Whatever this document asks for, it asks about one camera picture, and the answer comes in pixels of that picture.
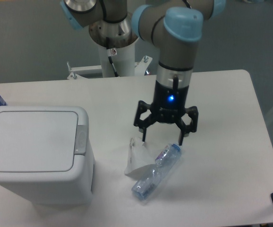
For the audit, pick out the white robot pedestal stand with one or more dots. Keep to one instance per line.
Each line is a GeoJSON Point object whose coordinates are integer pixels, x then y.
{"type": "Point", "coordinates": [116, 46]}

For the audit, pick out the crushed clear plastic bottle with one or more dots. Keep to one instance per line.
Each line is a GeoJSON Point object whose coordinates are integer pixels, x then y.
{"type": "Point", "coordinates": [166, 163]}

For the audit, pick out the crumpled white paper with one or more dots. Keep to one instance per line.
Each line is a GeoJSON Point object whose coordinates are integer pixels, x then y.
{"type": "Point", "coordinates": [139, 158]}

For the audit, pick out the white plastic trash can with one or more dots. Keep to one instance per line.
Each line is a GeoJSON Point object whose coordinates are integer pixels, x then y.
{"type": "Point", "coordinates": [45, 154]}

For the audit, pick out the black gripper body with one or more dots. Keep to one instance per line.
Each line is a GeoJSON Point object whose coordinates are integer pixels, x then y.
{"type": "Point", "coordinates": [168, 104]}

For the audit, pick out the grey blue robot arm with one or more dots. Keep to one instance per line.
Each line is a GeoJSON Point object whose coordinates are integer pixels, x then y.
{"type": "Point", "coordinates": [174, 27]}

